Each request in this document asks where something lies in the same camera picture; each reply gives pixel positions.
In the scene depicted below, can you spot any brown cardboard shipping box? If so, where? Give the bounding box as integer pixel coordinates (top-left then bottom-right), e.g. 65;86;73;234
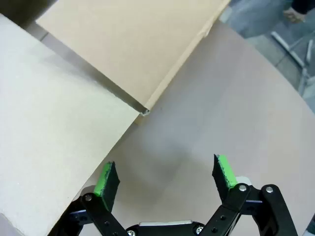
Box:
0;0;232;236

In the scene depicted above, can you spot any person in black CGP sweatshirt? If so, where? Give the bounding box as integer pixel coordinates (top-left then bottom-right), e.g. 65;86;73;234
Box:
219;0;315;39

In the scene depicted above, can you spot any white desk with metal legs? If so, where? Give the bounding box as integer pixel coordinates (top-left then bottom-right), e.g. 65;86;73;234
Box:
270;30;315;98

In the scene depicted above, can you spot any person's left forearm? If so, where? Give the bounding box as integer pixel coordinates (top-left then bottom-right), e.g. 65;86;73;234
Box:
291;0;315;15

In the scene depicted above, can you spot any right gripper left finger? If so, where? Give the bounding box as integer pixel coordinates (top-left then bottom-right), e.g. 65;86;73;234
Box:
59;161;128;236

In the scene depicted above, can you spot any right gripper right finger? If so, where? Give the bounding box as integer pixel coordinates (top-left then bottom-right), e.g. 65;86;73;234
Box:
204;154;298;236

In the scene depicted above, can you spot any person's left hand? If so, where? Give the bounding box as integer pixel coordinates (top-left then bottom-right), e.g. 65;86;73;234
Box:
283;7;307;24

